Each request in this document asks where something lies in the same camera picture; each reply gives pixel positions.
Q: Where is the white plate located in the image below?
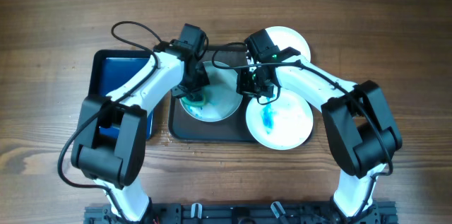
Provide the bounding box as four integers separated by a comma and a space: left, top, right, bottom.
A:
180, 61, 242, 122
266, 26, 311, 62
245, 89, 314, 151

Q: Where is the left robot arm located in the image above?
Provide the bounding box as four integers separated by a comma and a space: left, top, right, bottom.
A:
64, 24, 209, 223

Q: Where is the dark brown serving tray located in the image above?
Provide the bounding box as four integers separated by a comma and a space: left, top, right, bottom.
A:
168, 45, 257, 143

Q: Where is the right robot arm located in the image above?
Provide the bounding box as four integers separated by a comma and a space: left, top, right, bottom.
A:
237, 26, 402, 223

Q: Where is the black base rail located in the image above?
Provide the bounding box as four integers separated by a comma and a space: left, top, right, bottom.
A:
83, 201, 399, 224

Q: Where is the right black cable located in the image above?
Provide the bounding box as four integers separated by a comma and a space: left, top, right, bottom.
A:
210, 42, 395, 224

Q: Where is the green and yellow sponge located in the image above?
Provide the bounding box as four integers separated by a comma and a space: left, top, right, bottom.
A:
181, 93, 206, 107

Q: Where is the small black water tray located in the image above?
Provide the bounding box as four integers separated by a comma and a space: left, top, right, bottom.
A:
87, 49, 158, 141

